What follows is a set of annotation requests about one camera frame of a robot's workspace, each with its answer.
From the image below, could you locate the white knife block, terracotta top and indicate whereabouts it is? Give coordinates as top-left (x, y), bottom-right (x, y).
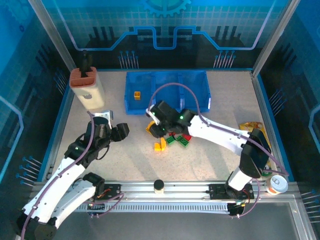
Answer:
top-left (69, 66), bottom-right (106, 111)

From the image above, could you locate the blue three-compartment bin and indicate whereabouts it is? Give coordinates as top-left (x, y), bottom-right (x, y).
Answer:
top-left (124, 70), bottom-right (212, 115)

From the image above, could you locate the black round knob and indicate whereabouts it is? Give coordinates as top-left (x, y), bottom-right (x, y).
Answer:
top-left (153, 179), bottom-right (165, 195)

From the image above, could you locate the yellow snack bag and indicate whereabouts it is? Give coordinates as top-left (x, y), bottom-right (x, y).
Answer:
top-left (239, 121), bottom-right (273, 151)

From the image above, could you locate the white drink can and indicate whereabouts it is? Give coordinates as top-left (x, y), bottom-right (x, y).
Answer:
top-left (265, 174), bottom-right (289, 195)

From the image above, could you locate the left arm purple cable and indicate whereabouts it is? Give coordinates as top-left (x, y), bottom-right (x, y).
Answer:
top-left (19, 111), bottom-right (125, 240)

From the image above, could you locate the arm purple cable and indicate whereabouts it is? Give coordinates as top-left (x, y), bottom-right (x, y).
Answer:
top-left (148, 82), bottom-right (290, 220)
top-left (19, 111), bottom-right (125, 240)

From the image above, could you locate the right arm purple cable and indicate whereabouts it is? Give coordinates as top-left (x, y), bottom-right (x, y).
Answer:
top-left (148, 82), bottom-right (290, 220)

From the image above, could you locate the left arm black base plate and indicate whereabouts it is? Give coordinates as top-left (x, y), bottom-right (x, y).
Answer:
top-left (94, 183), bottom-right (122, 200)

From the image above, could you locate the aluminium mounting rail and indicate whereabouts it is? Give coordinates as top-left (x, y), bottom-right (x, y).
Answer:
top-left (32, 179), bottom-right (298, 201)

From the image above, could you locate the black knife handle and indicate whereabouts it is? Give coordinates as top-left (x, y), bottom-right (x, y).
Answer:
top-left (79, 49), bottom-right (94, 78)

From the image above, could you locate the grey slotted cable duct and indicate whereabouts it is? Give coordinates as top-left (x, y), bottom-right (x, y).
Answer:
top-left (74, 202), bottom-right (231, 214)

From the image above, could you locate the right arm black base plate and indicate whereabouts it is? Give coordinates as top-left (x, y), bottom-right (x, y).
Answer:
top-left (208, 183), bottom-right (255, 200)

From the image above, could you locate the aluminium frame post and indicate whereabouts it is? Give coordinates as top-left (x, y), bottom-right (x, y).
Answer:
top-left (252, 0), bottom-right (300, 76)
top-left (27, 0), bottom-right (77, 72)

